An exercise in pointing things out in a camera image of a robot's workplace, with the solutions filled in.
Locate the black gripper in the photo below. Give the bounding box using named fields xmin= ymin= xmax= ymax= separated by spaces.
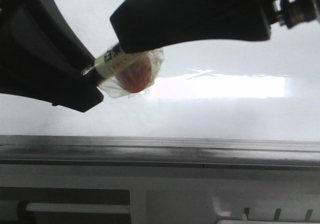
xmin=261 ymin=0 xmax=320 ymax=29

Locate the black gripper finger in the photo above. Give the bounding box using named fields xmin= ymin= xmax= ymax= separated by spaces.
xmin=0 ymin=0 xmax=104 ymax=112
xmin=110 ymin=0 xmax=271 ymax=53

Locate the white black whiteboard marker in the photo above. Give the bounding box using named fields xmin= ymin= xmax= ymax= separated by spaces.
xmin=84 ymin=44 xmax=164 ymax=99

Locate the white whiteboard with aluminium frame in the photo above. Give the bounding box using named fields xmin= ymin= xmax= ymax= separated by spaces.
xmin=0 ymin=0 xmax=320 ymax=168

